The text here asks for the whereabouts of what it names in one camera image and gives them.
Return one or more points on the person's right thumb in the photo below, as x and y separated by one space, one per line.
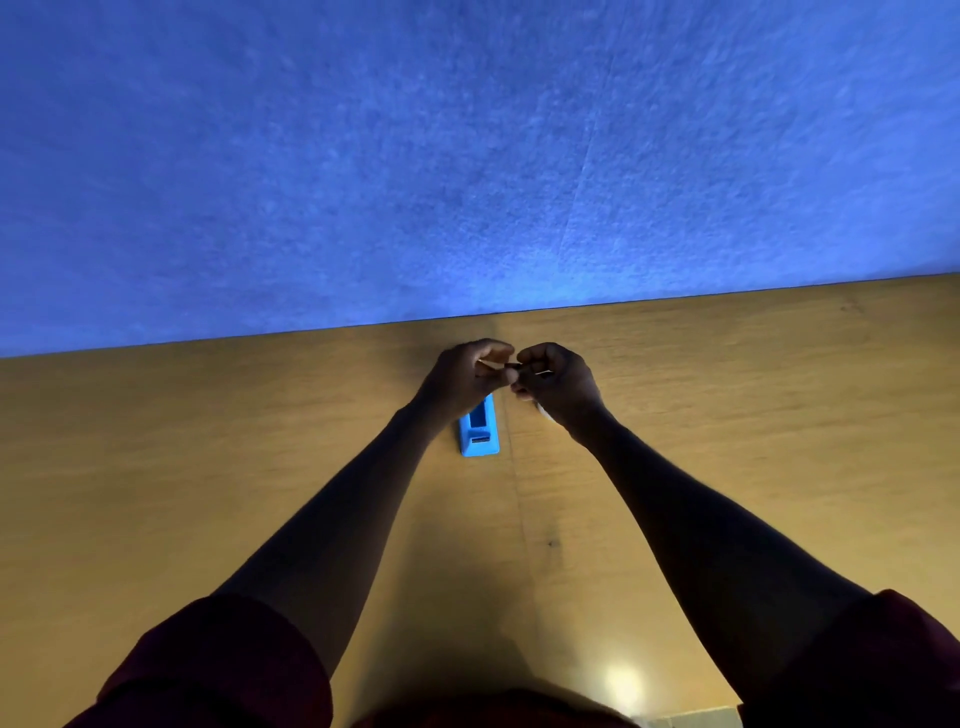
527 377

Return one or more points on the dark red shirt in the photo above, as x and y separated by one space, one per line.
225 667

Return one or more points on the person's left hand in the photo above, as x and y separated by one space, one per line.
457 379

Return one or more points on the person's right forearm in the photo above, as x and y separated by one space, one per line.
720 555

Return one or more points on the person's left thumb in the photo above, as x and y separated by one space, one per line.
501 377

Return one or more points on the blue stapler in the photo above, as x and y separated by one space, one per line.
480 431

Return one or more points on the person's right hand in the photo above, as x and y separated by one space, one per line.
562 384

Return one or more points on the person's left forearm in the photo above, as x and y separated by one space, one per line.
330 540

